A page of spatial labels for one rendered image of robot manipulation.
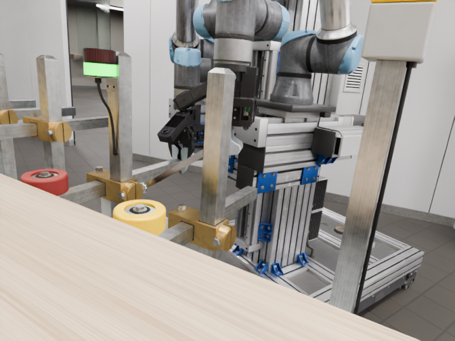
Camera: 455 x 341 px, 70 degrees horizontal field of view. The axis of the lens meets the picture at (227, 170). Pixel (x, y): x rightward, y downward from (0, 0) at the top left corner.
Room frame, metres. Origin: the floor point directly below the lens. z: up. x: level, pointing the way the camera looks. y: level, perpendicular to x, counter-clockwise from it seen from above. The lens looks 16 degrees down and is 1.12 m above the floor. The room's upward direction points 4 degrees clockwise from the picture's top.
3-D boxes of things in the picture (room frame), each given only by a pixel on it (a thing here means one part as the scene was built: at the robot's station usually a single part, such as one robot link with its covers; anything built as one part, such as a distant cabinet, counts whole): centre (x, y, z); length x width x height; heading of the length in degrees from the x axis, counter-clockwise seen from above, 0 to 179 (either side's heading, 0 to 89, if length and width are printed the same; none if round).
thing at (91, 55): (0.66, 0.26, 1.13); 0.06 x 0.06 x 0.02
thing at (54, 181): (0.59, 0.35, 0.85); 0.08 x 0.08 x 0.11
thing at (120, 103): (0.70, 0.24, 0.90); 0.03 x 0.03 x 0.48; 61
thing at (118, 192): (0.71, 0.26, 0.84); 0.13 x 0.06 x 0.05; 61
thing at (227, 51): (0.68, 0.01, 1.16); 0.08 x 0.08 x 0.05
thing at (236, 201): (0.64, 0.04, 0.82); 0.43 x 0.03 x 0.04; 151
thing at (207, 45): (1.57, 0.10, 1.20); 0.13 x 0.12 x 0.14; 99
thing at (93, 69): (0.66, 0.26, 1.11); 0.06 x 0.06 x 0.02
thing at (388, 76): (0.45, -0.21, 0.92); 0.05 x 0.04 x 0.45; 61
